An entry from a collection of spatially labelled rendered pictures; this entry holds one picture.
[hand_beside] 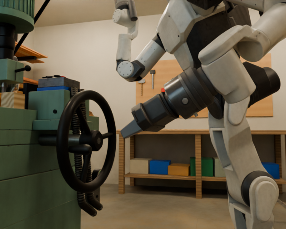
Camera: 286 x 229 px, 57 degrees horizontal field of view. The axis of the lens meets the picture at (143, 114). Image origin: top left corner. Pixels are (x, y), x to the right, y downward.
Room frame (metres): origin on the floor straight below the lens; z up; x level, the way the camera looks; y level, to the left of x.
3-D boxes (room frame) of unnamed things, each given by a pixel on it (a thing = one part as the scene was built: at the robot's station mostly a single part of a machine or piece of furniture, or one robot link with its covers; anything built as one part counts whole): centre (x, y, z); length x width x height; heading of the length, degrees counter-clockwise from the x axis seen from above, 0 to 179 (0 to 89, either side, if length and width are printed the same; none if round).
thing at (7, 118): (0.89, 0.35, 0.87); 0.61 x 0.30 x 0.06; 159
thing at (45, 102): (0.86, 0.27, 0.91); 0.15 x 0.14 x 0.09; 159
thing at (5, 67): (0.89, 0.48, 1.03); 0.14 x 0.07 x 0.09; 69
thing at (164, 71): (3.94, -0.85, 1.50); 2.00 x 0.04 x 0.90; 76
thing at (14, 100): (0.75, 0.37, 0.92); 0.05 x 0.04 x 0.04; 167
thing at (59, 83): (0.86, 0.27, 0.99); 0.13 x 0.11 x 0.06; 159
